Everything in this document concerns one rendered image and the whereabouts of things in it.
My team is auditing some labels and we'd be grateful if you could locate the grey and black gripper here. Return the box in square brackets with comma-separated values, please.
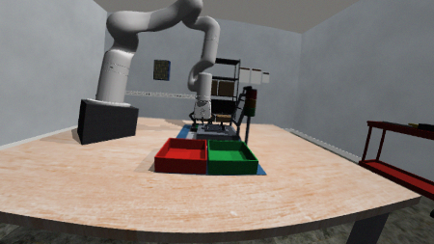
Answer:
[189, 101, 216, 126]

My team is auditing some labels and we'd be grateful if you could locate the green bin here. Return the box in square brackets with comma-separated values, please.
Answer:
[207, 140, 258, 175]

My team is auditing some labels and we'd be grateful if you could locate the red bin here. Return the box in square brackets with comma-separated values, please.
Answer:
[154, 138, 207, 175]

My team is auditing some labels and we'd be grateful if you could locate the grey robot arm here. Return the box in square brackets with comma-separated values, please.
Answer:
[86, 0, 220, 107]

